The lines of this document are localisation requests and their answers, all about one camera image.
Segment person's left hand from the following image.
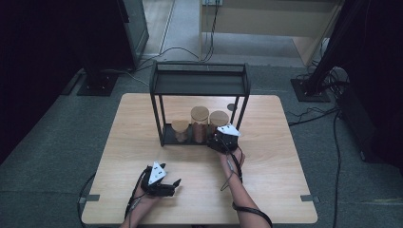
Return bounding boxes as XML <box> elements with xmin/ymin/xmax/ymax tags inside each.
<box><xmin>131</xmin><ymin>183</ymin><xmax>163</xmax><ymax>210</ymax></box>

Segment black floor cable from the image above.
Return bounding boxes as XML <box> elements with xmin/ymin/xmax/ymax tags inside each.
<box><xmin>76</xmin><ymin>173</ymin><xmax>97</xmax><ymax>228</ymax></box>
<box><xmin>286</xmin><ymin>105</ymin><xmax>340</xmax><ymax>127</ymax></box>
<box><xmin>331</xmin><ymin>109</ymin><xmax>342</xmax><ymax>228</ymax></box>
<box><xmin>135</xmin><ymin>47</ymin><xmax>202</xmax><ymax>73</ymax></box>

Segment tall wooden cylinder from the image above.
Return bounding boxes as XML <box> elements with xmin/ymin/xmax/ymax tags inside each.
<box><xmin>190</xmin><ymin>105</ymin><xmax>210</xmax><ymax>144</ymax></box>

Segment person's right hand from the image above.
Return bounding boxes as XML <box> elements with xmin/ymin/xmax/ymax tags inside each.
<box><xmin>218</xmin><ymin>146</ymin><xmax>247</xmax><ymax>179</ymax></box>

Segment dark curtain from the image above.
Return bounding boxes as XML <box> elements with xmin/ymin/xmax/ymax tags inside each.
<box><xmin>0</xmin><ymin>0</ymin><xmax>88</xmax><ymax>165</ymax></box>

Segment light wooden desk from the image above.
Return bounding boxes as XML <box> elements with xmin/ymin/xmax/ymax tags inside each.
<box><xmin>199</xmin><ymin>0</ymin><xmax>346</xmax><ymax>67</ymax></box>

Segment black stand with base plate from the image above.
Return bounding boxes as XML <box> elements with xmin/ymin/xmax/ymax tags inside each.
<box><xmin>76</xmin><ymin>0</ymin><xmax>135</xmax><ymax>97</ymax></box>

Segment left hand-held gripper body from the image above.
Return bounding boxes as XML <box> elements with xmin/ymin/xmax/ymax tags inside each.
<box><xmin>141</xmin><ymin>161</ymin><xmax>177</xmax><ymax>198</ymax></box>

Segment left hand-held gripper cable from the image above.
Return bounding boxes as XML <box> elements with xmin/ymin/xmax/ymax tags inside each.
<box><xmin>124</xmin><ymin>165</ymin><xmax>152</xmax><ymax>224</ymax></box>

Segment white floor cable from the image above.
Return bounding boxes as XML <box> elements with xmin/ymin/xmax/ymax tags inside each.
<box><xmin>100</xmin><ymin>68</ymin><xmax>151</xmax><ymax>88</ymax></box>

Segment grey cabinet panel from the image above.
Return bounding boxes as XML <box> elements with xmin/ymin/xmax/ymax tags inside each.
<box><xmin>122</xmin><ymin>0</ymin><xmax>150</xmax><ymax>69</ymax></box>

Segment black post with base plate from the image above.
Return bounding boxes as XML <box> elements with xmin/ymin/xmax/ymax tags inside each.
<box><xmin>290</xmin><ymin>0</ymin><xmax>378</xmax><ymax>104</ymax></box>

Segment black metal shelf rack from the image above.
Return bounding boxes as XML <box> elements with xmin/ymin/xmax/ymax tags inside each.
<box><xmin>149</xmin><ymin>61</ymin><xmax>252</xmax><ymax>149</ymax></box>

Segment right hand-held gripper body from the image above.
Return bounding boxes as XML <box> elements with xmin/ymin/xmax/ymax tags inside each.
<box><xmin>208</xmin><ymin>123</ymin><xmax>242</xmax><ymax>156</ymax></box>

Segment black hanging cables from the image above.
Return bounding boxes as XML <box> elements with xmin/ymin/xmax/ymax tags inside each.
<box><xmin>201</xmin><ymin>0</ymin><xmax>221</xmax><ymax>64</ymax></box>

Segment short glass jar wooden lid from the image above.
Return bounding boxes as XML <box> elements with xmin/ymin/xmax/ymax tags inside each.
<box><xmin>171</xmin><ymin>119</ymin><xmax>191</xmax><ymax>143</ymax></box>

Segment black equipment box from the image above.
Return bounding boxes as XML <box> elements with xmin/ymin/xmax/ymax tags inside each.
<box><xmin>336</xmin><ymin>84</ymin><xmax>403</xmax><ymax>174</ymax></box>

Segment grey tape strip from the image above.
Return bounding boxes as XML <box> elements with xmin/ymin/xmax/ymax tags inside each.
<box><xmin>299</xmin><ymin>194</ymin><xmax>321</xmax><ymax>203</ymax></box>
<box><xmin>78</xmin><ymin>194</ymin><xmax>101</xmax><ymax>204</ymax></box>

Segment tall glass jar wooden lid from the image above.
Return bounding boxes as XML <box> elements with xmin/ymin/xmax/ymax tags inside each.
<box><xmin>208</xmin><ymin>109</ymin><xmax>230</xmax><ymax>135</ymax></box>

